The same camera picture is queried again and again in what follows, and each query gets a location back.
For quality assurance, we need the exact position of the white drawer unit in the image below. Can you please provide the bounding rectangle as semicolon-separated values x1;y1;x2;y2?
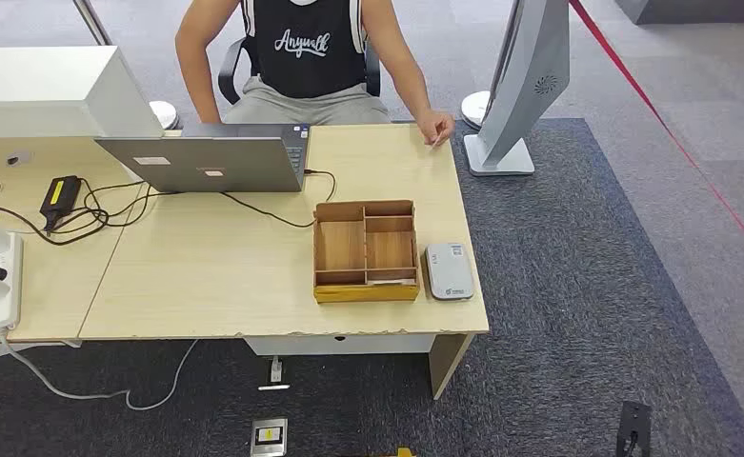
243;333;437;357

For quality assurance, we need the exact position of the black floor socket cover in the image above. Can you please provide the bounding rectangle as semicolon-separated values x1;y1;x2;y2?
615;401;654;457

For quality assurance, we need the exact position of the white power strip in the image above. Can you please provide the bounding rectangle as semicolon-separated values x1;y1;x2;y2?
0;228;25;334

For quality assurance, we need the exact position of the grey card reader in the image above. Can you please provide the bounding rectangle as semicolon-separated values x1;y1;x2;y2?
424;242;475;302

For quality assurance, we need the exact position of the silver floor socket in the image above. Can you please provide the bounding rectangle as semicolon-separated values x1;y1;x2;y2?
250;417;289;457

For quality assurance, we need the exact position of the white box-shaped unit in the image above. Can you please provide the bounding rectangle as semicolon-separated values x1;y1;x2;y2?
0;45;166;140

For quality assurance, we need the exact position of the person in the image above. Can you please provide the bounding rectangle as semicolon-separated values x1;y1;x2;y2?
174;0;456;150

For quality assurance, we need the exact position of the person's left hand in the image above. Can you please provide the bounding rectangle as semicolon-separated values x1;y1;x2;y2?
416;109;456;150

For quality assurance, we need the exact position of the white round stand base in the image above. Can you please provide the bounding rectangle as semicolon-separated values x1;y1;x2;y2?
149;100;180;131
460;89;493;131

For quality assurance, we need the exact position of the grey display kiosk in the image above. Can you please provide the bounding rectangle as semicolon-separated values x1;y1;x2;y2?
462;0;572;177

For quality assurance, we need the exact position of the black office chair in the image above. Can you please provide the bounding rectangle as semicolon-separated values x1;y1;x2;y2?
217;34;383;106

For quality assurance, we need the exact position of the small white floor bracket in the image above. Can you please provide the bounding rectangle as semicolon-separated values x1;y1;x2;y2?
257;356;291;392

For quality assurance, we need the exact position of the grey laptop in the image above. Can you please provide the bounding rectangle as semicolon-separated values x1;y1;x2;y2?
94;123;312;194

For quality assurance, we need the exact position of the white power strip cable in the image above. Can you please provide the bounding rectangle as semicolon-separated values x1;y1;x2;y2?
0;328;200;412

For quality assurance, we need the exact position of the black mains cable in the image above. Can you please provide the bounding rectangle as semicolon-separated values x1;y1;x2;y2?
0;169;111;248

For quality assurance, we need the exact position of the wooden desk organizer box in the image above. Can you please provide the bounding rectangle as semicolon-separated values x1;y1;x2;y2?
312;199;421;305

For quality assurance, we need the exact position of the light wooden desk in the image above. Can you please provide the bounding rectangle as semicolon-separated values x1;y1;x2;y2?
0;123;491;401

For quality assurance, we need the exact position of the black power adapter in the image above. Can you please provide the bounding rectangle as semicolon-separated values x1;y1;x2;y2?
39;175;83;236

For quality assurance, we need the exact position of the black laptop charger cable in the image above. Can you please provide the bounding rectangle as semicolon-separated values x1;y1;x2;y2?
50;169;337;246

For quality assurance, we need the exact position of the grey metal pole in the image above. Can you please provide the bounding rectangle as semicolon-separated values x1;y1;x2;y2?
71;0;114;47

